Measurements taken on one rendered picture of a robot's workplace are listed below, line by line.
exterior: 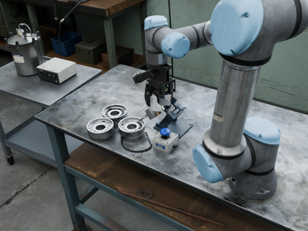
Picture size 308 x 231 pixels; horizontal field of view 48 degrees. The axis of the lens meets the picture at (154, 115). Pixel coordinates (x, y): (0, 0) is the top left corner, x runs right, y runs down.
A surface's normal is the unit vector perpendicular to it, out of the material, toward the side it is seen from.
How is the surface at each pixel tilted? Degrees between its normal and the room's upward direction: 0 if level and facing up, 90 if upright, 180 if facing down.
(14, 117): 0
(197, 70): 90
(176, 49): 87
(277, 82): 90
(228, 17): 83
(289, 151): 0
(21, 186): 0
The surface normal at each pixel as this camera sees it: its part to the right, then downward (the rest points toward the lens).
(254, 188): -0.21, 0.28
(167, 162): -0.04, -0.83
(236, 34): -0.88, 0.18
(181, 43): 0.45, 0.43
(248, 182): -0.47, 0.24
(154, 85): -0.64, 0.41
